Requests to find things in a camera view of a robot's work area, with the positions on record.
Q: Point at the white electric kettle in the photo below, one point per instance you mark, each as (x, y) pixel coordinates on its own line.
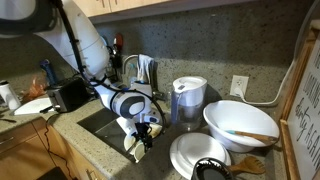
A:
(8, 95)

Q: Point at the black toaster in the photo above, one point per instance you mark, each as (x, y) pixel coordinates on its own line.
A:
(68, 95)

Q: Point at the white wall outlet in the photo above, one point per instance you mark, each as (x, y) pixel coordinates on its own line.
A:
(239, 85)

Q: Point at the orange plastic bag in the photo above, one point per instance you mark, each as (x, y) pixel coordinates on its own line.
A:
(33, 90)

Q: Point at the white dish towel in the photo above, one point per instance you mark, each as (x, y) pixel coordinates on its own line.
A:
(145, 68)

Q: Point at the steel kitchen sink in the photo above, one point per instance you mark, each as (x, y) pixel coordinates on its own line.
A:
(106, 130)

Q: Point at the blue dish spray bottle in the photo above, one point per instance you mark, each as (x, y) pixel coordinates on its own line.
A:
(132, 75)

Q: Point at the wooden base cabinet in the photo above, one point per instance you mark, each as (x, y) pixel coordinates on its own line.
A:
(26, 153)

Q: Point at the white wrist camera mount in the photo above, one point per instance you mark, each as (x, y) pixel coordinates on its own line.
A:
(126, 125)

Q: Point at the white water filter pitcher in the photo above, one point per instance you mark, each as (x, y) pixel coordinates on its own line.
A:
(188, 100)

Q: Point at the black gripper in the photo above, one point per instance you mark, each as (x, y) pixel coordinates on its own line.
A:
(143, 129)

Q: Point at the steel kitchen faucet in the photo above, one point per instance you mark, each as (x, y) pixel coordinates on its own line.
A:
(126, 60)

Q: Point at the white cutting board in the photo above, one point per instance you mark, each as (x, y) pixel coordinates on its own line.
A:
(31, 106)

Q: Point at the dirty white plate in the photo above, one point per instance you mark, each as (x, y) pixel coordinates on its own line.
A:
(156, 128)

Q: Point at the large white bowl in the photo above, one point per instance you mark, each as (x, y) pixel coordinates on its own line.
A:
(240, 116)

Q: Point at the clean white plate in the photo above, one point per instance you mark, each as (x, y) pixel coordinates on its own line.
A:
(196, 150)

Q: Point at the red wall object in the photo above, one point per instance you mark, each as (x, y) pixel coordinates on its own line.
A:
(118, 40)

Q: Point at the wood framed text sign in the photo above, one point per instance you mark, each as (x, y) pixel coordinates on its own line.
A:
(306, 116)

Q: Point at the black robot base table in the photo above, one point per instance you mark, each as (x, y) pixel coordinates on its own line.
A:
(51, 174)

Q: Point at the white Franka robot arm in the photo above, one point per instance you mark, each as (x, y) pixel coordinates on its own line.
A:
(83, 43)

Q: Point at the wooden slotted spoon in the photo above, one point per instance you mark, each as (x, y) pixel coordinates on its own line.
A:
(250, 165)

